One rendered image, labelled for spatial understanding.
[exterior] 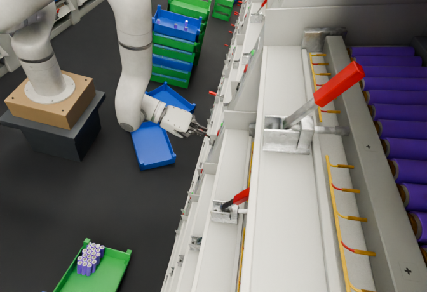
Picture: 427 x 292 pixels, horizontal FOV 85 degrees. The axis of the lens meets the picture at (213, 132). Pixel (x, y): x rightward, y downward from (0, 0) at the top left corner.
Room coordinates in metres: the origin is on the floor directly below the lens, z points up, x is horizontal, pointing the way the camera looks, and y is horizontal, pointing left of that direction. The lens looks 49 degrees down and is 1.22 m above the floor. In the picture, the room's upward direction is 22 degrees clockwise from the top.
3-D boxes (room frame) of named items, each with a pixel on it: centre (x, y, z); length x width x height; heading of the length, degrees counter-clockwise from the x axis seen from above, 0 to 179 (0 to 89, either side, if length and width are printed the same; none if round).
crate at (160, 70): (1.44, 0.48, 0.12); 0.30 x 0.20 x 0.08; 104
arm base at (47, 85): (0.61, 0.74, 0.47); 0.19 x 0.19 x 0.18
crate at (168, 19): (1.44, 0.48, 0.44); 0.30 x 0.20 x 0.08; 104
